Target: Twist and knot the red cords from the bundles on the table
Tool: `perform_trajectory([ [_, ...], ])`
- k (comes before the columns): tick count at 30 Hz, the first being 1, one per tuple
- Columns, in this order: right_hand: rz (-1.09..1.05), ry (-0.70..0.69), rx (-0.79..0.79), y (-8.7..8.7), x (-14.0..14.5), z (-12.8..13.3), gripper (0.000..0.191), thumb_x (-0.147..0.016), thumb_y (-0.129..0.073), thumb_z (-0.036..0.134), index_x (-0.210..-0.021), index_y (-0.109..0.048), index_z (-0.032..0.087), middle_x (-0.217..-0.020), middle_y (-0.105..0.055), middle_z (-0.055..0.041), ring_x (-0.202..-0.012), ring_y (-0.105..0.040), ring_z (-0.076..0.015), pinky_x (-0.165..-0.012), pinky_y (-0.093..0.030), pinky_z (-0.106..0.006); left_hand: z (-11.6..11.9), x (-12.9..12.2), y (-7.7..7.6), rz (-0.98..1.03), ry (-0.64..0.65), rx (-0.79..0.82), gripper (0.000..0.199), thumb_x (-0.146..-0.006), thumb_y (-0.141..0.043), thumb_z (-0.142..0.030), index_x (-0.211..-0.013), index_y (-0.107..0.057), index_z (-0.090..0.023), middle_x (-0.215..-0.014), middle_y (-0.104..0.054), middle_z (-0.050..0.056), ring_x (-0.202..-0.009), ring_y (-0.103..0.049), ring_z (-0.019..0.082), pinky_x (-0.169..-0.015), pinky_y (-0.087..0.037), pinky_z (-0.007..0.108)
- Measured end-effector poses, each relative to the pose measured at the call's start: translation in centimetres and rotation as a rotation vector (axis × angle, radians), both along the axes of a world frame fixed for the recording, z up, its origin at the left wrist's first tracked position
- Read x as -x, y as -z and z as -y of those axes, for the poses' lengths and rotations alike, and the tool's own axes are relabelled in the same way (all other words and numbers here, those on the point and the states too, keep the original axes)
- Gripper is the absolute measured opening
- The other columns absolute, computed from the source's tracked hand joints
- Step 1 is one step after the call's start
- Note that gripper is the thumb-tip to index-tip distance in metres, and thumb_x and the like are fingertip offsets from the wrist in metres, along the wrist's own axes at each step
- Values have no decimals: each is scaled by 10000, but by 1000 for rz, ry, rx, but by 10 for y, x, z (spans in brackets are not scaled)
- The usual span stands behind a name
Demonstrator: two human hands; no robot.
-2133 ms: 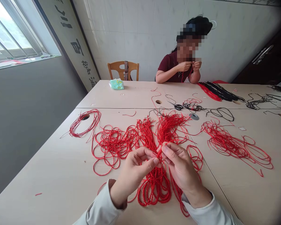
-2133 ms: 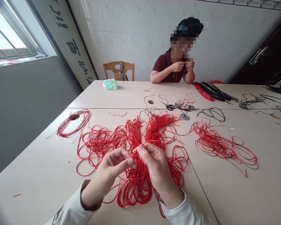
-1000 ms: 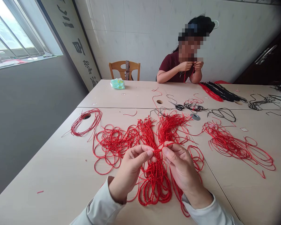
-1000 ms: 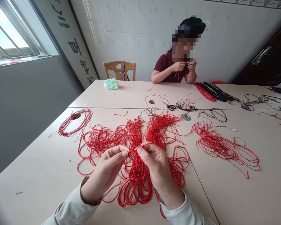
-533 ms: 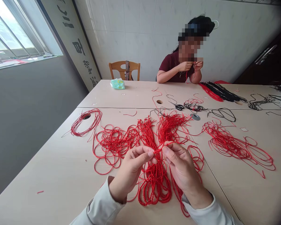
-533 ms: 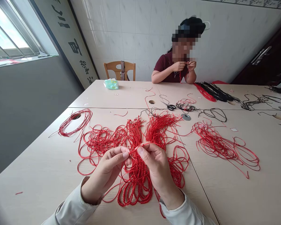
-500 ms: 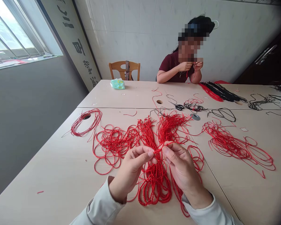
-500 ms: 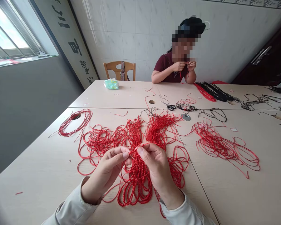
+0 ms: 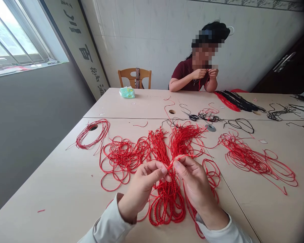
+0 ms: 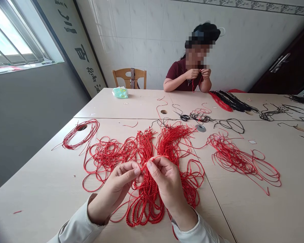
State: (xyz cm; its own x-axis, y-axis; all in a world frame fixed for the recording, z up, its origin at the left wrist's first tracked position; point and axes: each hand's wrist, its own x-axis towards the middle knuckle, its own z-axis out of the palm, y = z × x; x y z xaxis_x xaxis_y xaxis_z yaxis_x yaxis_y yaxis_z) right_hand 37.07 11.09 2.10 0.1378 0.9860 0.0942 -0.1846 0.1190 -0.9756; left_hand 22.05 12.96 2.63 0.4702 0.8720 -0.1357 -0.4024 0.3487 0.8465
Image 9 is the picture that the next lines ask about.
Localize pile of loose red cords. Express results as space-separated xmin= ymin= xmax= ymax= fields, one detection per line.
xmin=219 ymin=129 xmax=299 ymax=196
xmin=99 ymin=135 xmax=152 ymax=192

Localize row of black braided cords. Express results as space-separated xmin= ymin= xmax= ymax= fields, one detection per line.
xmin=219 ymin=89 xmax=267 ymax=113

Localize person's right hand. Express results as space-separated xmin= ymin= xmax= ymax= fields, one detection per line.
xmin=172 ymin=155 xmax=230 ymax=228

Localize row of red braided cords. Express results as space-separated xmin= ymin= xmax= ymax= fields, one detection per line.
xmin=213 ymin=91 xmax=241 ymax=113

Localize wooden chair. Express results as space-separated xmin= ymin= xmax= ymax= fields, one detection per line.
xmin=117 ymin=67 xmax=152 ymax=90

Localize single red braided cord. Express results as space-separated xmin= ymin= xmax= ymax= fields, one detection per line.
xmin=167 ymin=154 xmax=201 ymax=170

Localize bundle of red braided cords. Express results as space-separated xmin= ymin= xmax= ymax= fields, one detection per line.
xmin=147 ymin=123 xmax=221 ymax=239

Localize person's left hand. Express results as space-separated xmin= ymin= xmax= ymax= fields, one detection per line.
xmin=118 ymin=161 xmax=173 ymax=224

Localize white calligraphy wall panel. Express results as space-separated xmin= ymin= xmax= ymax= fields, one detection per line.
xmin=44 ymin=0 xmax=111 ymax=101

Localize dark door with metal handle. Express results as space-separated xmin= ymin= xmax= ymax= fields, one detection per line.
xmin=250 ymin=24 xmax=304 ymax=95

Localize green plastic bag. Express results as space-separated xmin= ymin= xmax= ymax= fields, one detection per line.
xmin=119 ymin=86 xmax=136 ymax=99

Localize barred window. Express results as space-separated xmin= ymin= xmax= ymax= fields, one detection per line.
xmin=0 ymin=0 xmax=70 ymax=78

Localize long thin red cord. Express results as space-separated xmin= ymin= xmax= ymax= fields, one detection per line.
xmin=163 ymin=96 xmax=176 ymax=120

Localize coil of red cord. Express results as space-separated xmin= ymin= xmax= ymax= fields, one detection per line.
xmin=65 ymin=118 xmax=111 ymax=155

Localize black cord loop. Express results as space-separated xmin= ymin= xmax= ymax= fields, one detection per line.
xmin=223 ymin=118 xmax=255 ymax=134

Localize black scissors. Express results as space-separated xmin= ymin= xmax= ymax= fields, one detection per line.
xmin=180 ymin=109 xmax=200 ymax=122

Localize tangle of red and black cords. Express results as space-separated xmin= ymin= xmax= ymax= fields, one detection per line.
xmin=197 ymin=102 xmax=223 ymax=124

